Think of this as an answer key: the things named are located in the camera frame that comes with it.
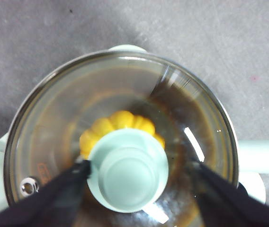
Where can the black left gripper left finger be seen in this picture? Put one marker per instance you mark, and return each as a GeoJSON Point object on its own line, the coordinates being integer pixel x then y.
{"type": "Point", "coordinates": [54, 203]}

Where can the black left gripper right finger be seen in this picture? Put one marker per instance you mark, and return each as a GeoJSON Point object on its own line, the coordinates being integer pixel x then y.
{"type": "Point", "coordinates": [229, 208]}

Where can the glass lid with green knob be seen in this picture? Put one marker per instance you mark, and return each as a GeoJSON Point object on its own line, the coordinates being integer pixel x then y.
{"type": "Point", "coordinates": [129, 170]}

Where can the yellow pumpkin with green stem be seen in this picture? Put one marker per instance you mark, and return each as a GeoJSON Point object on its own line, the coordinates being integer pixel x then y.
{"type": "Point", "coordinates": [122, 120]}

